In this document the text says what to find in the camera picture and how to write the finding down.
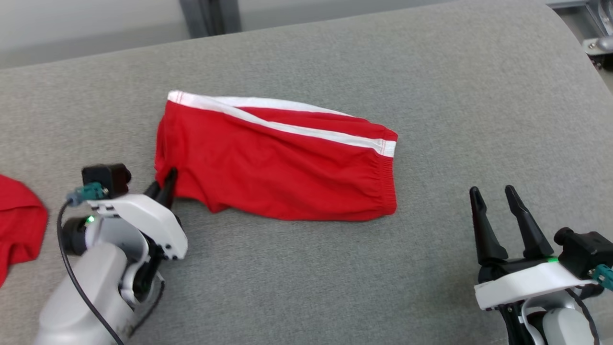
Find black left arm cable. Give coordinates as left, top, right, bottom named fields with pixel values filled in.
left=57, top=199, right=126, bottom=345

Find red and white jersey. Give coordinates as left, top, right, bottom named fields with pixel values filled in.
left=0, top=175, right=49, bottom=288

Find teal left cable connector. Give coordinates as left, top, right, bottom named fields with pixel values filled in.
left=67, top=183, right=108, bottom=207

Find teal cable connector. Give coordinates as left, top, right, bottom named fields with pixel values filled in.
left=67, top=183, right=108, bottom=207
left=591, top=265, right=613, bottom=290

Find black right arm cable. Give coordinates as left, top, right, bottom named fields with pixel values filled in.
left=565, top=287, right=600, bottom=345

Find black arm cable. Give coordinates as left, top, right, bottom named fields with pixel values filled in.
left=565, top=287, right=600, bottom=345
left=57, top=199, right=126, bottom=345

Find grey metal partition post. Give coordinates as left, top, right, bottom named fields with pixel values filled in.
left=180, top=0, right=242, bottom=39

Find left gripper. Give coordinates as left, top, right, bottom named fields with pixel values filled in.
left=89, top=167, right=188, bottom=261

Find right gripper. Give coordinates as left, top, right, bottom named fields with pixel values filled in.
left=469, top=184, right=599, bottom=311

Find red shorts with white stripe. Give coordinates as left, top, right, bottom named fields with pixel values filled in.
left=154, top=90, right=399, bottom=222

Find teal right cable connector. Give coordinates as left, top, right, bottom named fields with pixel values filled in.
left=591, top=265, right=613, bottom=290

